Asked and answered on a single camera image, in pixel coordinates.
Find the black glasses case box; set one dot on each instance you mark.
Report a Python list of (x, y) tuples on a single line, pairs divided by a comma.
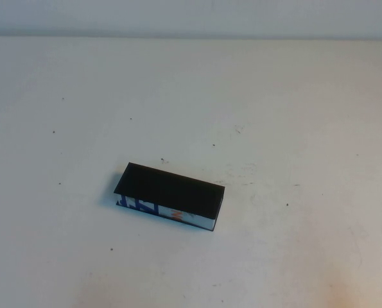
[(178, 189)]

